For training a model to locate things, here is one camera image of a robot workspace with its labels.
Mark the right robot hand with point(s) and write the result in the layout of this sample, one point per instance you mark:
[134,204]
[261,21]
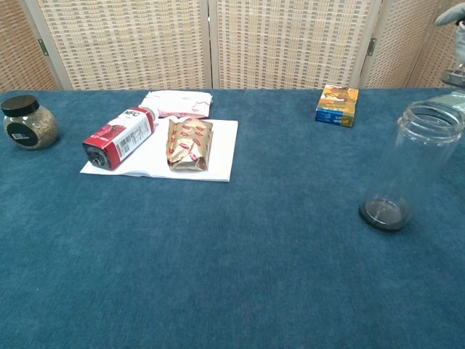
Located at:
[460,40]

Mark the pale green packet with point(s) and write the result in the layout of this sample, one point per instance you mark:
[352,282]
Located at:
[454,99]

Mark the dark metal screen hinge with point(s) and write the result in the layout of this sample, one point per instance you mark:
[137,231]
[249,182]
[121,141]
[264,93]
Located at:
[43,47]
[371,47]

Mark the clear glass bottle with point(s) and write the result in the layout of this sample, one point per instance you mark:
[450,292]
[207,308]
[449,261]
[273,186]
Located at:
[410,160]

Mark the orange blue small box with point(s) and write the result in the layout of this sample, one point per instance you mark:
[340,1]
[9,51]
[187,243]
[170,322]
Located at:
[336,107]

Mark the open white notebook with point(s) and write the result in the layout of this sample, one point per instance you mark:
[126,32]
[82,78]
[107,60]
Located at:
[221,152]

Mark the white pink plastic packet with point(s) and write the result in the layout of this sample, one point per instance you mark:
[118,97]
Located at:
[178,102]

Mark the gold red snack packet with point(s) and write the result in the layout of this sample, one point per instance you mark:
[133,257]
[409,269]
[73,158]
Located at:
[189,145]

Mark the blue tablecloth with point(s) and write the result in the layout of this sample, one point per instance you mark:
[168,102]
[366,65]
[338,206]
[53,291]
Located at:
[232,254]

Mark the woven folding screen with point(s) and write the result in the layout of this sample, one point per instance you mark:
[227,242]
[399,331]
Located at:
[138,43]

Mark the red white NFC juice bottle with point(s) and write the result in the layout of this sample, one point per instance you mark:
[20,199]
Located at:
[120,140]

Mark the round glass jar black lid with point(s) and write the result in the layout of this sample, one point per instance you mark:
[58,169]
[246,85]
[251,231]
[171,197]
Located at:
[40,127]

